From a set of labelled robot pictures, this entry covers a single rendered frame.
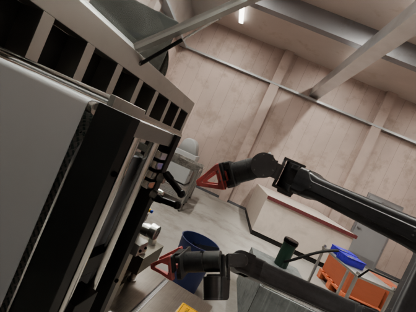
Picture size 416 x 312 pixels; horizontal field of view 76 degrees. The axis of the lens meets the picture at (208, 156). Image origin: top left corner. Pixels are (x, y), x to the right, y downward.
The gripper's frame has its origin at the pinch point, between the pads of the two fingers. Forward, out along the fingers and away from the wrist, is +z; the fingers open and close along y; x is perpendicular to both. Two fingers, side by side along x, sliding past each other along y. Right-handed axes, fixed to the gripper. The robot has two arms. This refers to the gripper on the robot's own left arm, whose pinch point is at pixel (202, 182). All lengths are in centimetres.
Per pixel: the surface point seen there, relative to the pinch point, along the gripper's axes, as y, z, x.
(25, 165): -35.5, 18.0, 8.8
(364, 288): 422, -101, -220
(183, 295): 26, 25, -38
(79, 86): -32.2, 7.8, 19.8
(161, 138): -33.1, -4.7, 6.7
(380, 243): 885, -261, -301
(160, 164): -30.2, -2.4, 3.5
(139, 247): -6.3, 19.0, -12.3
